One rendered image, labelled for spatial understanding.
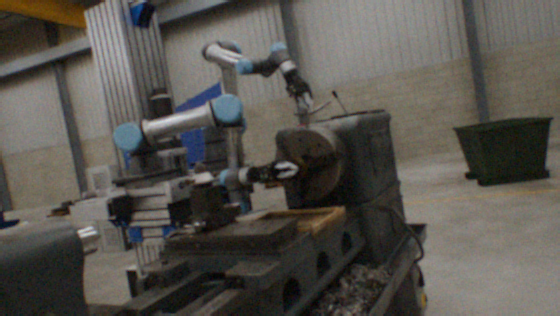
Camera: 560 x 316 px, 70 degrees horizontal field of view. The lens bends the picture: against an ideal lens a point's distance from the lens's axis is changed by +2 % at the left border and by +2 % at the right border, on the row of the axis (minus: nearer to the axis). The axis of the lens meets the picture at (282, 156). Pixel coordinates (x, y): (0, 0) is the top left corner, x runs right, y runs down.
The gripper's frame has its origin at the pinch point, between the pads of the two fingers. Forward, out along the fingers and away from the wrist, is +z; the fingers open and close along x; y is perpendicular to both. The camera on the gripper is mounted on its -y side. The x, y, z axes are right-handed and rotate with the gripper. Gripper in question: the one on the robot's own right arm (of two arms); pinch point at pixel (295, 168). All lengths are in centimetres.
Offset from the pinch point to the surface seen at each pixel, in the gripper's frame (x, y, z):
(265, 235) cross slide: -12, 50, 16
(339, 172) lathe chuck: -5.4, -15.7, 11.3
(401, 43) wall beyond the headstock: 204, -1017, -180
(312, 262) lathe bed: -30.0, 21.6, 12.3
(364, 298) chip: -50, 5, 21
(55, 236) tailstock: 4, 97, 4
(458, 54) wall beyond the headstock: 139, -1033, -46
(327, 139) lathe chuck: 9.0, -15.3, 8.7
